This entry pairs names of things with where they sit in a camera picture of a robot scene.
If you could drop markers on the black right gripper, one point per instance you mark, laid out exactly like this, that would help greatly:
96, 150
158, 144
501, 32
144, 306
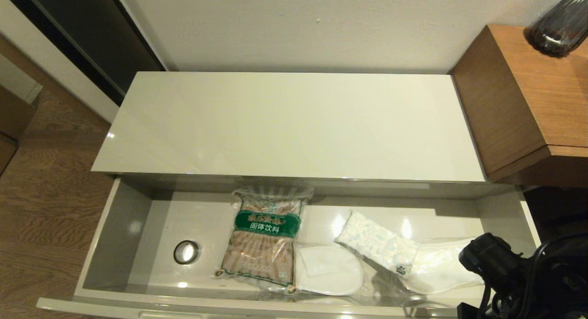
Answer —
468, 312

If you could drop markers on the white tissue pack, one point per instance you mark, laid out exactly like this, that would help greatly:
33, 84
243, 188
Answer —
376, 243

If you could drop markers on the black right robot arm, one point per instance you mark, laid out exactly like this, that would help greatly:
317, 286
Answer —
551, 282

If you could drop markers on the glossy beige drawer cabinet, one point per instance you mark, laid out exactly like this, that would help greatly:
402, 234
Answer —
275, 126

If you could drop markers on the white slippers in plastic bag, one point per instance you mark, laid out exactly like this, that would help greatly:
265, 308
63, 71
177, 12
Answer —
436, 268
330, 273

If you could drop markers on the green labelled drink powder bag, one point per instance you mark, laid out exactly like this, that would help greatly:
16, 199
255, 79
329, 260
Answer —
262, 250

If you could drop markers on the brown wooden side cabinet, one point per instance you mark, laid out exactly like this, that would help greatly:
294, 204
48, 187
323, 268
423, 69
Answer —
528, 93

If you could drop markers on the dark glass vase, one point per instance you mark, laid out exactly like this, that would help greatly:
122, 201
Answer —
558, 29

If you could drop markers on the black tape roll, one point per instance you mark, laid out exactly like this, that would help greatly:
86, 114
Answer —
176, 253

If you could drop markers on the dark door panel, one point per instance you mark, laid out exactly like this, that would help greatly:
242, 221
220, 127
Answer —
92, 34

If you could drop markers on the brown wooden furniture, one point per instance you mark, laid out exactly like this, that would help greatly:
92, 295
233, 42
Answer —
14, 116

